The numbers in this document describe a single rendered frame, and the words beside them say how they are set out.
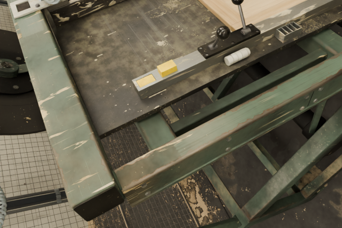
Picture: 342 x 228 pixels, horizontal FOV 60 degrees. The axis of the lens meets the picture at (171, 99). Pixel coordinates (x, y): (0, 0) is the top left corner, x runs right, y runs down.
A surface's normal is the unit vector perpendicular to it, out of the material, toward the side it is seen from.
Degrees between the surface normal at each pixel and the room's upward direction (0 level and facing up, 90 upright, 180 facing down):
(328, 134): 0
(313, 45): 35
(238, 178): 0
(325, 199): 0
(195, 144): 55
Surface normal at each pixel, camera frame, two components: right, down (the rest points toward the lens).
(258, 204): -0.78, 0.00
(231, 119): -0.11, -0.61
